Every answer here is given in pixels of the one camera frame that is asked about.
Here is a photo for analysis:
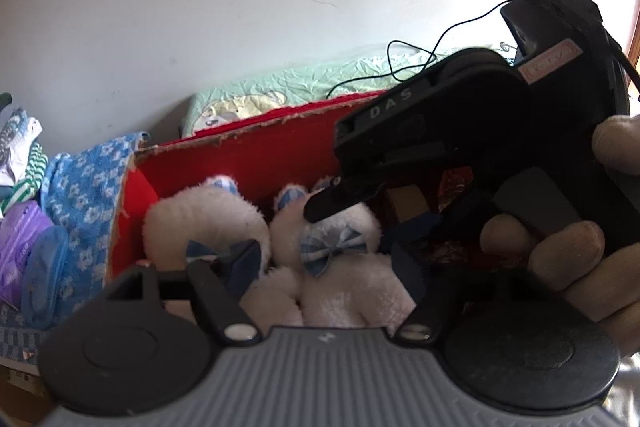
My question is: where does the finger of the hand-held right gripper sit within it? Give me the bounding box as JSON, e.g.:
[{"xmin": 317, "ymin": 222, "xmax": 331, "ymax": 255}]
[
  {"xmin": 304, "ymin": 176, "xmax": 387, "ymax": 224},
  {"xmin": 385, "ymin": 187, "xmax": 498, "ymax": 254}
]

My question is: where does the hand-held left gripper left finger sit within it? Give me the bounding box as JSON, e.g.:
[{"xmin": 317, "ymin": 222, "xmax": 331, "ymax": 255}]
[{"xmin": 102, "ymin": 239, "xmax": 273, "ymax": 348}]

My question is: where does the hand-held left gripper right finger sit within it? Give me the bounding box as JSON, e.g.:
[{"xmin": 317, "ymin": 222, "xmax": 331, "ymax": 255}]
[{"xmin": 390, "ymin": 238, "xmax": 567, "ymax": 349}]

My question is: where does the white plush bear checked bow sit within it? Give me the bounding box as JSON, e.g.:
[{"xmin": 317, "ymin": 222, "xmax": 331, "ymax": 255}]
[{"xmin": 240, "ymin": 184, "xmax": 417, "ymax": 329}]

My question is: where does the white plush bear denim bow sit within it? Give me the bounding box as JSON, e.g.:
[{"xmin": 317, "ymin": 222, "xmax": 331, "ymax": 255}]
[{"xmin": 142, "ymin": 174, "xmax": 273, "ymax": 323}]

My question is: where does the red cardboard box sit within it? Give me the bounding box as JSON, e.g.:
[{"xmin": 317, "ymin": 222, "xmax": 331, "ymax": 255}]
[{"xmin": 104, "ymin": 89, "xmax": 481, "ymax": 290}]

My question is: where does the person's right hand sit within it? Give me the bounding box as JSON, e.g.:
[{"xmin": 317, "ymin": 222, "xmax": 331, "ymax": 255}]
[{"xmin": 480, "ymin": 113, "xmax": 640, "ymax": 358}]

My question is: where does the red patterned cloth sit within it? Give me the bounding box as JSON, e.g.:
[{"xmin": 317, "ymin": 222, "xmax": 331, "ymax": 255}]
[{"xmin": 432, "ymin": 167, "xmax": 476, "ymax": 265}]

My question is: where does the brown cardboard piece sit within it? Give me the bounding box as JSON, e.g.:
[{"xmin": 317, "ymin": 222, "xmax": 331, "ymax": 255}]
[{"xmin": 387, "ymin": 184, "xmax": 430, "ymax": 224}]

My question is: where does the light green printed bedsheet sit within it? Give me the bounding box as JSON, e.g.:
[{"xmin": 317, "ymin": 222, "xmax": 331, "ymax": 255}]
[{"xmin": 182, "ymin": 43, "xmax": 521, "ymax": 138}]

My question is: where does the blue floral towel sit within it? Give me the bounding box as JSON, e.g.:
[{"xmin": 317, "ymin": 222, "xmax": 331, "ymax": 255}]
[{"xmin": 39, "ymin": 132, "xmax": 151, "ymax": 314}]

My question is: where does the blue translucent case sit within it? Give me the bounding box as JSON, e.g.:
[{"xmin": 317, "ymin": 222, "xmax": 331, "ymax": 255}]
[{"xmin": 21, "ymin": 224, "xmax": 70, "ymax": 331}]

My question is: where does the purple packet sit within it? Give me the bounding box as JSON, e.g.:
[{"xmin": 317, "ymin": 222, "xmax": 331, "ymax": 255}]
[{"xmin": 0, "ymin": 201, "xmax": 56, "ymax": 314}]

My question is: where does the green white striped cloth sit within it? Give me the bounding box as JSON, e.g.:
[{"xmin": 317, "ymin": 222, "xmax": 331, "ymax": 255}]
[{"xmin": 7, "ymin": 141, "xmax": 49, "ymax": 214}]

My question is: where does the blue checked cloth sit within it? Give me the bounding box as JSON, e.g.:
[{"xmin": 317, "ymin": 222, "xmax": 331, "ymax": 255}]
[{"xmin": 0, "ymin": 311, "xmax": 53, "ymax": 365}]

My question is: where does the white grey printed cloth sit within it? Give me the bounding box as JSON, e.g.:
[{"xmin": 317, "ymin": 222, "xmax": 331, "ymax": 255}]
[{"xmin": 0, "ymin": 106, "xmax": 43, "ymax": 188}]

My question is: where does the black charging cable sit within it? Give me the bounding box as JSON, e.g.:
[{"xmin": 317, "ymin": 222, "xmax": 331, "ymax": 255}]
[{"xmin": 326, "ymin": 1, "xmax": 516, "ymax": 100}]

